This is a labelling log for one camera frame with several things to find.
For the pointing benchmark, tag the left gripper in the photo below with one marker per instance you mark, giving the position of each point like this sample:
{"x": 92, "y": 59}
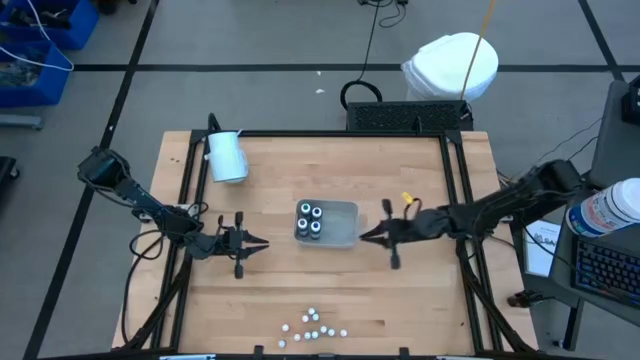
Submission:
{"x": 236, "y": 244}

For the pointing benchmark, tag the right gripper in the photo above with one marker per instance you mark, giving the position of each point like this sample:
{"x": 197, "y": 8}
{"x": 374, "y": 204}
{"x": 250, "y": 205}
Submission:
{"x": 420, "y": 225}

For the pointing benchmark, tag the tall purple-tipped dye bottle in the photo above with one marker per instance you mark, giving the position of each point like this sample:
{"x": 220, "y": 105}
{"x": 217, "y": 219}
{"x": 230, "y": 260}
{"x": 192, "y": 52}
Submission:
{"x": 303, "y": 225}

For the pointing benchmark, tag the tall green-tipped dye bottle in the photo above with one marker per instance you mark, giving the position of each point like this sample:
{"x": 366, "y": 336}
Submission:
{"x": 305, "y": 208}

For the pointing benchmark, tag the tall blue-tipped dye bottle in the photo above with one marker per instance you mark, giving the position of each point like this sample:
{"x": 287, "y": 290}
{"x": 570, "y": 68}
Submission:
{"x": 315, "y": 229}

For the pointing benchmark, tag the tall black-tipped dye bottle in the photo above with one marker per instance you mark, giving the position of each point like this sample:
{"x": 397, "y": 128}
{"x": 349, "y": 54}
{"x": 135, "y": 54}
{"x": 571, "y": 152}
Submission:
{"x": 317, "y": 213}

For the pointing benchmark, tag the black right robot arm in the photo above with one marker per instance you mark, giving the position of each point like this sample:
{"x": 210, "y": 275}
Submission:
{"x": 505, "y": 200}

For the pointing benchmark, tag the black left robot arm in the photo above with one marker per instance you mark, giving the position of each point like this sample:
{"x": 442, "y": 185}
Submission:
{"x": 145, "y": 200}

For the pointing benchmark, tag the grey plastic bin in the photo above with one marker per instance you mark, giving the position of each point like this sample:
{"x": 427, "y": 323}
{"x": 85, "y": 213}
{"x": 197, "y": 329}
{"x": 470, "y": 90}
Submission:
{"x": 340, "y": 230}

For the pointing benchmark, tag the black table clamp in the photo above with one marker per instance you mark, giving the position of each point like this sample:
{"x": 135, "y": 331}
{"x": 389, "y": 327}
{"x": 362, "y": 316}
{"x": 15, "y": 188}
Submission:
{"x": 258, "y": 351}
{"x": 404, "y": 353}

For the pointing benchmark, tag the black vented box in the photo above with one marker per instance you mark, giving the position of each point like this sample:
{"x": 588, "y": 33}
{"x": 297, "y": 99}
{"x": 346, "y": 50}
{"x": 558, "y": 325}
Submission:
{"x": 400, "y": 116}

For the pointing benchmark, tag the black floor clamp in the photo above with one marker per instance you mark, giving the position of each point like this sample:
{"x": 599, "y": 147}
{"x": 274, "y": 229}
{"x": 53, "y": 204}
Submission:
{"x": 522, "y": 299}

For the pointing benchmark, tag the white paper sheet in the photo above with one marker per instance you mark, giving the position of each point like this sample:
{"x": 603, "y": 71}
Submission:
{"x": 540, "y": 250}

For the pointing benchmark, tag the dark desk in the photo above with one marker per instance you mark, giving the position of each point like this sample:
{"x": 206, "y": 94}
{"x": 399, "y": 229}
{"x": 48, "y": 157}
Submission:
{"x": 562, "y": 287}

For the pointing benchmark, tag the white wipes canister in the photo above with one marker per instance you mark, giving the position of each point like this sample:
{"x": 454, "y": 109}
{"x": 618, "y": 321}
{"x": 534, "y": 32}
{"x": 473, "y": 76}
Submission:
{"x": 605, "y": 207}

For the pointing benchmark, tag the black backlit keyboard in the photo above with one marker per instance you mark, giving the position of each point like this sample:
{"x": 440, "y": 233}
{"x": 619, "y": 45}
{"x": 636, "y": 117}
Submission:
{"x": 610, "y": 270}

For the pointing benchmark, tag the grey side table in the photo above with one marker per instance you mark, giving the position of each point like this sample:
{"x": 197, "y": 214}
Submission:
{"x": 615, "y": 150}

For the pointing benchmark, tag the blue storage bin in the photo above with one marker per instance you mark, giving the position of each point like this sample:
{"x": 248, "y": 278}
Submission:
{"x": 50, "y": 90}
{"x": 85, "y": 25}

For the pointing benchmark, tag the black chair base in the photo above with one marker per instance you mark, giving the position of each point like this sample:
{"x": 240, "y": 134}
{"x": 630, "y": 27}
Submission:
{"x": 6, "y": 172}

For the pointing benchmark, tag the grey metal bar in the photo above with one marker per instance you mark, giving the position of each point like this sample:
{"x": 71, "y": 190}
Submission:
{"x": 20, "y": 122}

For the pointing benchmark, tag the black aluminium table frame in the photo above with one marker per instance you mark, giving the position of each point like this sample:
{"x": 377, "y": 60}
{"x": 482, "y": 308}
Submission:
{"x": 320, "y": 133}

